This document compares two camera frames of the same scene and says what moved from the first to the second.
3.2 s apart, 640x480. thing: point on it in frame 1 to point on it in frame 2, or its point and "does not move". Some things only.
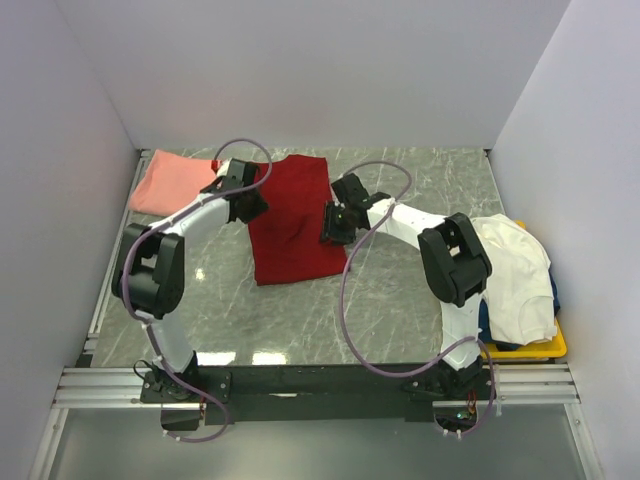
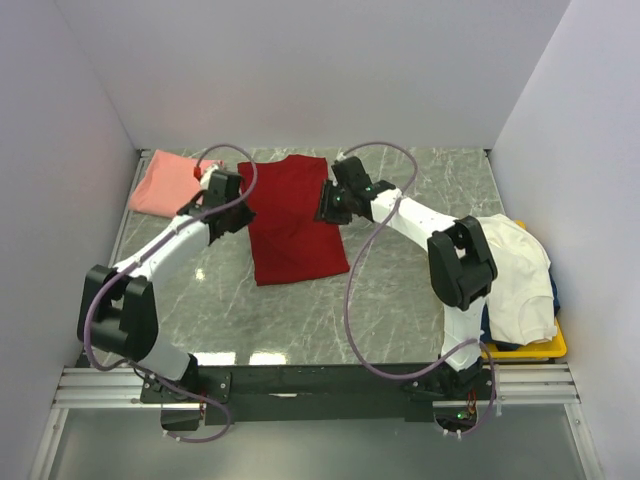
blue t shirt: x=555 y=293 does not move
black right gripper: x=329 y=230 to x=325 y=211
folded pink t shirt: x=171 y=180 does not move
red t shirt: x=286 y=241 does not move
